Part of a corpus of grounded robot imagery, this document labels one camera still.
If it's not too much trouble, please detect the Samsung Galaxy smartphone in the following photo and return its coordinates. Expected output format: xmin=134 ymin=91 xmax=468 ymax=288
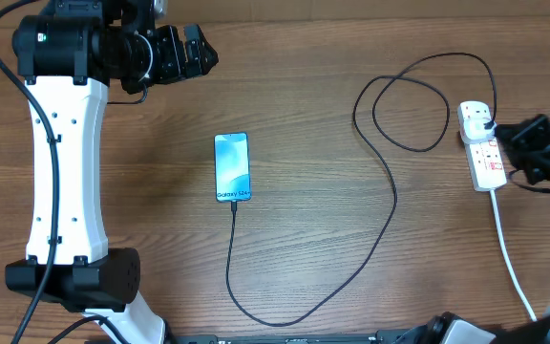
xmin=214 ymin=132 xmax=252 ymax=203

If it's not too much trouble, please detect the black charger cable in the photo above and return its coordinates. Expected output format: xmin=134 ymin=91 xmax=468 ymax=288
xmin=224 ymin=52 xmax=498 ymax=329

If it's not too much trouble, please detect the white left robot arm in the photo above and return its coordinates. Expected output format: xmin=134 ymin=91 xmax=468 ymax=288
xmin=5 ymin=1 xmax=219 ymax=343

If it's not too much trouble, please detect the white charger plug adapter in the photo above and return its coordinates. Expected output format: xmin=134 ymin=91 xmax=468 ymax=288
xmin=460 ymin=118 xmax=497 ymax=144

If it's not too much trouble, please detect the white power strip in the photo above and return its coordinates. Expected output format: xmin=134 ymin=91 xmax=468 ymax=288
xmin=457 ymin=100 xmax=507 ymax=192

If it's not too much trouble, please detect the white power strip cord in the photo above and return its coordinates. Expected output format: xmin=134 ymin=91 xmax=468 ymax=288
xmin=488 ymin=188 xmax=539 ymax=322

